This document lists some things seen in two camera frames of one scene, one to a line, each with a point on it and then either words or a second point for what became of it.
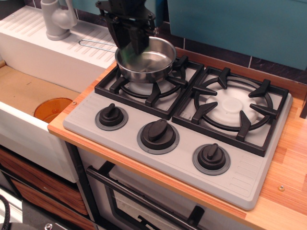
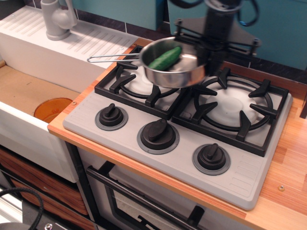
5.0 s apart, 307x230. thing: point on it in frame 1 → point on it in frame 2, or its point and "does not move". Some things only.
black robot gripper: (128, 18) → (213, 35)
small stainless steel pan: (153, 64) → (172, 62)
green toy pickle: (129, 54) → (165, 59)
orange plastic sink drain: (49, 109) does not move
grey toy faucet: (58, 21) does not move
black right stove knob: (211, 159) does not move
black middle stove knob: (158, 137) does not move
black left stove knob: (111, 118) does not move
